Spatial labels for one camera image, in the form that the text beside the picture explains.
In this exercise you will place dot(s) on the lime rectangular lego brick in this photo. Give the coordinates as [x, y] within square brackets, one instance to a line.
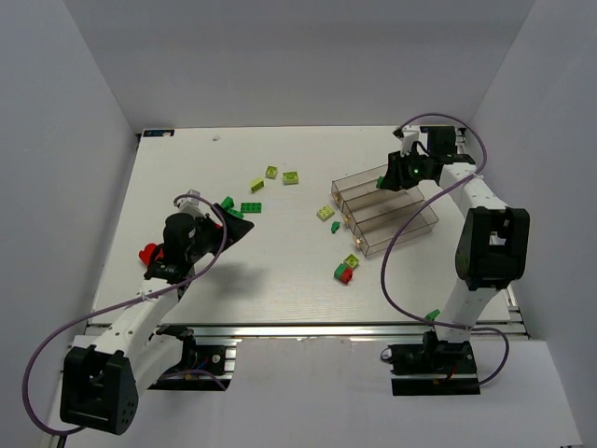
[290, 178]

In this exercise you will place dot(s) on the green curved lego brick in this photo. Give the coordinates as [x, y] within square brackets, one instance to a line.
[227, 203]

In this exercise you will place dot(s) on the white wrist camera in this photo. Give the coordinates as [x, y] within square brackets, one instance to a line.
[190, 204]
[408, 138]

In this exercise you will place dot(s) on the blue label sticker left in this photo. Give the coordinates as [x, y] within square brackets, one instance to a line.
[158, 133]

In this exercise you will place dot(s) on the green and red lego stack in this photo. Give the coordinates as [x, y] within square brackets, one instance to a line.
[343, 273]

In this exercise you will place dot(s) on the lime curved lego brick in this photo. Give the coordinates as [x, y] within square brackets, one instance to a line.
[257, 184]

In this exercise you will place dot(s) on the green sloped lego brick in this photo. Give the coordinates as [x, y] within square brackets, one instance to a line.
[236, 213]

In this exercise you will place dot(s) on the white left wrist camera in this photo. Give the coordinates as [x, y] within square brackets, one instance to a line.
[190, 204]

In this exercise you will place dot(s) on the lime lego near container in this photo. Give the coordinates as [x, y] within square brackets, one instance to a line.
[352, 261]

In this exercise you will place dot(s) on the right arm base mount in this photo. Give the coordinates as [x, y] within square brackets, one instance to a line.
[432, 368]

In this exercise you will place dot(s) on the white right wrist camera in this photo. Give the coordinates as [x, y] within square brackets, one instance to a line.
[408, 138]

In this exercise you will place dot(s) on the green lego at table edge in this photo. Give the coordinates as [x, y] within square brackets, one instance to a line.
[431, 316]

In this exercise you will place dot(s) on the lime 2x2 lego brick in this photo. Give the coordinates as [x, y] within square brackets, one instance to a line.
[325, 213]

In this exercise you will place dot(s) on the red lego piece left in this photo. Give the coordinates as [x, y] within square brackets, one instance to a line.
[150, 253]

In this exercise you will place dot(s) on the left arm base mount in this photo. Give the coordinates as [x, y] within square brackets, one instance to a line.
[204, 365]

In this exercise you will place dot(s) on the green flat 2x4 lego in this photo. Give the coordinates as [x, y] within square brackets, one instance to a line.
[251, 208]

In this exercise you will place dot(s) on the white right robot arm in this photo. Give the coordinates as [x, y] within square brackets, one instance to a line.
[491, 252]

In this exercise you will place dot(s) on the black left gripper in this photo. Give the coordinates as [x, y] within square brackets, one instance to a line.
[219, 229]

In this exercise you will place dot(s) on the clear three-compartment container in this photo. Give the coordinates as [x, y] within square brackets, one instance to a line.
[374, 215]

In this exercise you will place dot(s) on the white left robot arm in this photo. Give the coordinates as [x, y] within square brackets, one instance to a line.
[102, 383]

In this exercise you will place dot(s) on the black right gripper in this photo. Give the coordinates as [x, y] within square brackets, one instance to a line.
[398, 172]

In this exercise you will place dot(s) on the lime square lego brick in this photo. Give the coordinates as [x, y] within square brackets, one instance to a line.
[271, 172]

